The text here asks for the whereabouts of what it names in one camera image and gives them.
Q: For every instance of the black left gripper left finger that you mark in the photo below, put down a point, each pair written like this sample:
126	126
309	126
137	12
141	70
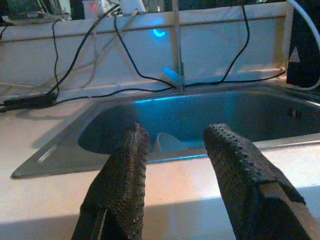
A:
120	187

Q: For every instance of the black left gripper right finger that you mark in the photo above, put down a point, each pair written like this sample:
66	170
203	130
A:
245	180

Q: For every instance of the white ribbed bowl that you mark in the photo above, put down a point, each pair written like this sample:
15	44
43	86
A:
167	143

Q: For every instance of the black kitchen appliance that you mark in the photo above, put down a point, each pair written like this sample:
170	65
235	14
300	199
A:
305	37

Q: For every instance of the stainless steel sink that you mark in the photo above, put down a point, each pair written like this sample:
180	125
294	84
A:
200	112

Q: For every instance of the black power adapter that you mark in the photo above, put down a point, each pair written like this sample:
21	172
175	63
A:
30	100

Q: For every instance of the metal faucet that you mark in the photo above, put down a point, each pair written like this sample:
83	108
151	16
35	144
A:
178	50

